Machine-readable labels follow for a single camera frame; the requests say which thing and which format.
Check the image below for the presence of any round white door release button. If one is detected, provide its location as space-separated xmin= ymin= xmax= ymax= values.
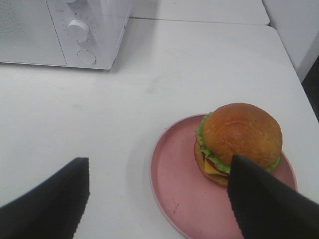
xmin=77 ymin=50 xmax=96 ymax=65

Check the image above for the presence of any white microwave oven body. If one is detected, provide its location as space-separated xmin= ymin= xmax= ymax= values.
xmin=47 ymin=0 xmax=132 ymax=70

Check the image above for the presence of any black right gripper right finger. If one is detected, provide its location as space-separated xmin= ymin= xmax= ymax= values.
xmin=227 ymin=155 xmax=319 ymax=239

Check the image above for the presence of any burger with lettuce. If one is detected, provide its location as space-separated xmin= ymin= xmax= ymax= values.
xmin=194 ymin=103 xmax=283 ymax=187

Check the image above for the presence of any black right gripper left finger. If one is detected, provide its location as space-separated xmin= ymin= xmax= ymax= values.
xmin=0 ymin=157 xmax=90 ymax=239

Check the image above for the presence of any pink round plate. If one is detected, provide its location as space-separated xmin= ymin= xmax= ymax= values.
xmin=149 ymin=114 xmax=298 ymax=239

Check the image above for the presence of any white timer knob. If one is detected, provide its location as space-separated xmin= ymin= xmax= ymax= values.
xmin=67 ymin=19 xmax=91 ymax=43

